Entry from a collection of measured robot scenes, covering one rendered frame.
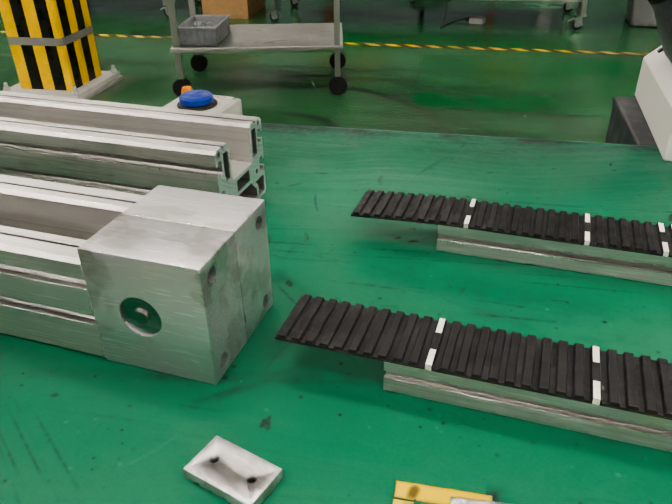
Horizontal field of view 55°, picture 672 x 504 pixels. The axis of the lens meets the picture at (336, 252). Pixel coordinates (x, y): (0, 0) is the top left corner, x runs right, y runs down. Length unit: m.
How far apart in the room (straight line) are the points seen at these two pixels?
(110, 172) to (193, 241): 0.25
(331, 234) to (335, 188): 0.10
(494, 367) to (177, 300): 0.20
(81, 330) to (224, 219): 0.13
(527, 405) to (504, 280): 0.16
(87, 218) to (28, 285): 0.07
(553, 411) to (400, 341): 0.10
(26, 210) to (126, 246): 0.16
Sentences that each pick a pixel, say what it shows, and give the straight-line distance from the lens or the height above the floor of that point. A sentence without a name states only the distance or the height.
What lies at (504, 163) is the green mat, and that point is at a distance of 0.78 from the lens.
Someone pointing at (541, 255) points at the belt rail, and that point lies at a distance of 0.58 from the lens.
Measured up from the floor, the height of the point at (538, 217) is 0.81.
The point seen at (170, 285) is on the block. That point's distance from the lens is 0.42.
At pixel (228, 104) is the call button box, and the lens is 0.80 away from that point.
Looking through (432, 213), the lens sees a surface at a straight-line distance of 0.58.
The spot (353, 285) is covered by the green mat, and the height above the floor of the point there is 0.78.
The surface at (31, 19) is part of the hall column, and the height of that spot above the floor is 0.41.
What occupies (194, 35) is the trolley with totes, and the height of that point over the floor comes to 0.32.
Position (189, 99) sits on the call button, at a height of 0.85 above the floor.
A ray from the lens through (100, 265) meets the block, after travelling 0.44.
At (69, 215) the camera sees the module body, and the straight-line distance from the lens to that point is 0.55.
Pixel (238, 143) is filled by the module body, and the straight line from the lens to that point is 0.66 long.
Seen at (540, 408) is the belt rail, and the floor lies 0.79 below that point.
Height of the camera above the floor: 1.09
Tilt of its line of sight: 31 degrees down
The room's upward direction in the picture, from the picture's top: 1 degrees counter-clockwise
